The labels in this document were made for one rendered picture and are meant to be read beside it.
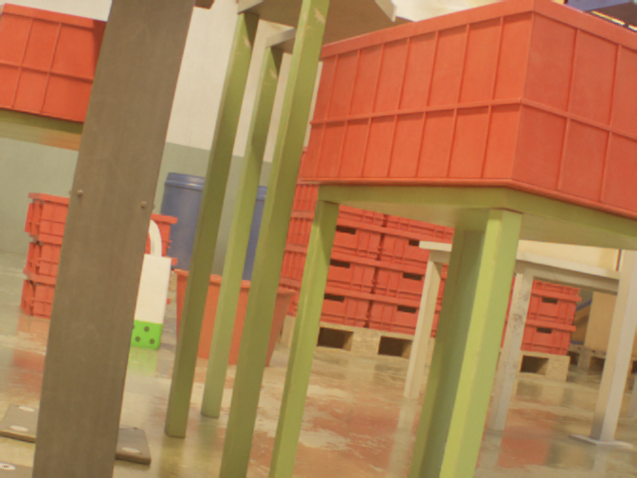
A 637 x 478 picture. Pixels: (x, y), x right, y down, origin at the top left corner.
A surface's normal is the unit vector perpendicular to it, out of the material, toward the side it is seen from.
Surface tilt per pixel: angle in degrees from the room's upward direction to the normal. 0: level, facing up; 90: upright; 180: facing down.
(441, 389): 90
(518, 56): 90
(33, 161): 90
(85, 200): 90
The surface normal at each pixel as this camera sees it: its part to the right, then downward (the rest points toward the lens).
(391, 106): -0.90, -0.16
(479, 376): 0.38, 0.05
